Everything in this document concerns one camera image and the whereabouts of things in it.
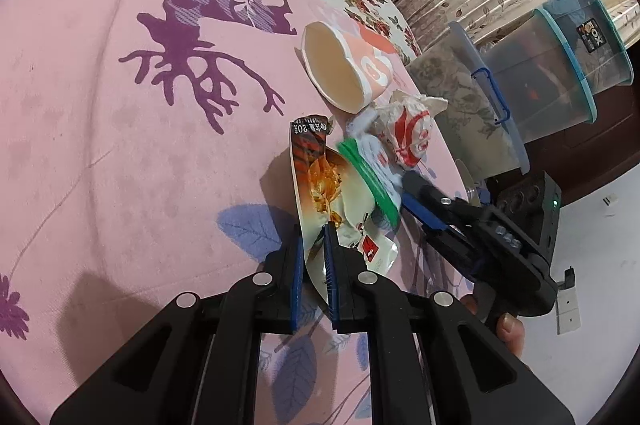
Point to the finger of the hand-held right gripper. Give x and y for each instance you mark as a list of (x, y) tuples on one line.
[(417, 215), (440, 210)]

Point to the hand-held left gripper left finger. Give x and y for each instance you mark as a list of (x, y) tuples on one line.
[(298, 285)]

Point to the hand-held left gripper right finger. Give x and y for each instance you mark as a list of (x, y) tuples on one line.
[(331, 275)]

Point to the green white plastic wrapper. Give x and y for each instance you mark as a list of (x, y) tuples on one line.
[(370, 175)]

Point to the orange white snack wrapper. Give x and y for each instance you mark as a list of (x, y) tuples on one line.
[(320, 175)]

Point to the clear storage bin blue latch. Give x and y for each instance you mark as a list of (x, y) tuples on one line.
[(460, 105)]

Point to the person's right hand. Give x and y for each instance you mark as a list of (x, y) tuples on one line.
[(510, 335)]

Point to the shiny round disc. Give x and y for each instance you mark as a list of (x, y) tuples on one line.
[(470, 185)]

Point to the crumpled white red wrapper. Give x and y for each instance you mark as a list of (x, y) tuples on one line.
[(410, 130)]

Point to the small white floor object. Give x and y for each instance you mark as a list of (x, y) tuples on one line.
[(610, 200)]

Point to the dark wooden cabinet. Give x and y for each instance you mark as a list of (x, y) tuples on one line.
[(590, 155)]

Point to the clear round container teal rim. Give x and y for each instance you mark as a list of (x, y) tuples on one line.
[(540, 90)]

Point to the white orange paper cup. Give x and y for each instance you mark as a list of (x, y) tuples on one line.
[(330, 65)]

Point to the clear container with dark label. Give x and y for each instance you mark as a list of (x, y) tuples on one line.
[(595, 40)]

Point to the pink printed bedsheet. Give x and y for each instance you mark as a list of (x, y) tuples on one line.
[(100, 155)]

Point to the white wall socket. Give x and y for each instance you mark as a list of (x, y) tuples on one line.
[(567, 315)]

